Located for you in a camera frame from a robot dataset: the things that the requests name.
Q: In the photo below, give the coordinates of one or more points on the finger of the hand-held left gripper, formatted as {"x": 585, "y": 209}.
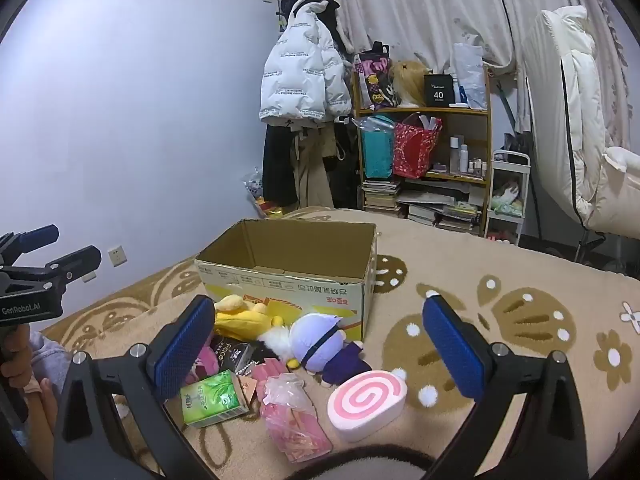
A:
{"x": 40, "y": 237}
{"x": 75, "y": 260}

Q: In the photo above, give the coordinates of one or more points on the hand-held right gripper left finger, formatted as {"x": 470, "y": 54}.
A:
{"x": 182, "y": 347}

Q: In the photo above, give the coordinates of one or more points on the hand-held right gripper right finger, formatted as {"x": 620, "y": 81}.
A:
{"x": 455, "y": 355}

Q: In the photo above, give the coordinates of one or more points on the yellow plush toy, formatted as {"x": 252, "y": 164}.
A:
{"x": 240, "y": 317}

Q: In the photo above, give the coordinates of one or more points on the cardboard box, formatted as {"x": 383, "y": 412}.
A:
{"x": 280, "y": 290}

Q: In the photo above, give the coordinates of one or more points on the purple plush doll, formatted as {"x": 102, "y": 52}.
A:
{"x": 315, "y": 340}

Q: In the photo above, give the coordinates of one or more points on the person's left forearm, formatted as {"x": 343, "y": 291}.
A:
{"x": 42, "y": 410}

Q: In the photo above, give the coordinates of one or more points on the person's left hand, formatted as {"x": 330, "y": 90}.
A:
{"x": 15, "y": 357}

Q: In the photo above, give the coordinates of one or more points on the black packet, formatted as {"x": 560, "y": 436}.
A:
{"x": 230, "y": 352}

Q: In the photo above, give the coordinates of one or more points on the green tissue pack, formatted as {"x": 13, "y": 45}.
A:
{"x": 212, "y": 397}

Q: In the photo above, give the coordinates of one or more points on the person's grey clothing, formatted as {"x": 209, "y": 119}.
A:
{"x": 50, "y": 360}

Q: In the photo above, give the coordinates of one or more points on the beige card tag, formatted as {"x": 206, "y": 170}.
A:
{"x": 247, "y": 386}

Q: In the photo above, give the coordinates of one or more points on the beige printed blanket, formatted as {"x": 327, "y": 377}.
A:
{"x": 450, "y": 270}

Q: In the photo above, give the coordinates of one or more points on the white fluffy pompom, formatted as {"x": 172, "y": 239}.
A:
{"x": 277, "y": 342}

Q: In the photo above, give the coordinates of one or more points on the pink plastic packet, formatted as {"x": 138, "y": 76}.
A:
{"x": 295, "y": 420}

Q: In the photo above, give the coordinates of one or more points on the pile of papers and books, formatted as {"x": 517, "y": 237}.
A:
{"x": 440, "y": 212}

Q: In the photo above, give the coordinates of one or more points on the white cart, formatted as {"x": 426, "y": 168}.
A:
{"x": 505, "y": 216}

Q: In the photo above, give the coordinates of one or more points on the yellow and red bag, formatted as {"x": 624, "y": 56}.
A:
{"x": 270, "y": 208}

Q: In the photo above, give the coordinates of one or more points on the white and brown plush toy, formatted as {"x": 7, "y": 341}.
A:
{"x": 505, "y": 197}

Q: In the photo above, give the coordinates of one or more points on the stack of books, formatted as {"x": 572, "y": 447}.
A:
{"x": 380, "y": 197}

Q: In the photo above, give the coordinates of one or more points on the clear printed plastic bag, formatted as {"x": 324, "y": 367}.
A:
{"x": 252, "y": 185}

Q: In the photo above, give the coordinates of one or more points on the row of small jars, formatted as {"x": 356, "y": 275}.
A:
{"x": 477, "y": 167}

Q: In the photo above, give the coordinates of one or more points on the short white bottle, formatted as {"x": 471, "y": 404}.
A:
{"x": 464, "y": 159}

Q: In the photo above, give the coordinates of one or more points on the tall white bottle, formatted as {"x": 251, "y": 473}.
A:
{"x": 454, "y": 155}

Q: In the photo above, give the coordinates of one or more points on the black coat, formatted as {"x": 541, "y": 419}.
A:
{"x": 277, "y": 165}

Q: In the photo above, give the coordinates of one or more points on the red patterned bag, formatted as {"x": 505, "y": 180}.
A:
{"x": 412, "y": 150}

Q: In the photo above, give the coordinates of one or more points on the black hanging garment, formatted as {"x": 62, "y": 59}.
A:
{"x": 345, "y": 170}

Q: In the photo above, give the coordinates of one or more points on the teal bag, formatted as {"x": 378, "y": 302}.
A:
{"x": 377, "y": 152}

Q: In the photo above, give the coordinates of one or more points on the wooden shelf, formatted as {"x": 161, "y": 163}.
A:
{"x": 425, "y": 110}

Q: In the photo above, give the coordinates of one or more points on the black box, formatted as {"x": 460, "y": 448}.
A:
{"x": 439, "y": 92}

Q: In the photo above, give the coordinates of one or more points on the blonde wig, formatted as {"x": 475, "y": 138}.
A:
{"x": 407, "y": 80}

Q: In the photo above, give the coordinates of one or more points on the white puffer jacket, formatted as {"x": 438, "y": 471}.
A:
{"x": 590, "y": 110}
{"x": 300, "y": 70}

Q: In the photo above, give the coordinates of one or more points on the white plastic bag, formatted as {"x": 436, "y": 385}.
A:
{"x": 470, "y": 75}

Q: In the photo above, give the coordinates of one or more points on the purple printed bag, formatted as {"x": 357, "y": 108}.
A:
{"x": 372, "y": 80}

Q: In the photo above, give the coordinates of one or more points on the patterned curtain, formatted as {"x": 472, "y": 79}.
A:
{"x": 425, "y": 5}

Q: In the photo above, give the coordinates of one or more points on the white wall socket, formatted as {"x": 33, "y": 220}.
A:
{"x": 90, "y": 276}
{"x": 117, "y": 255}

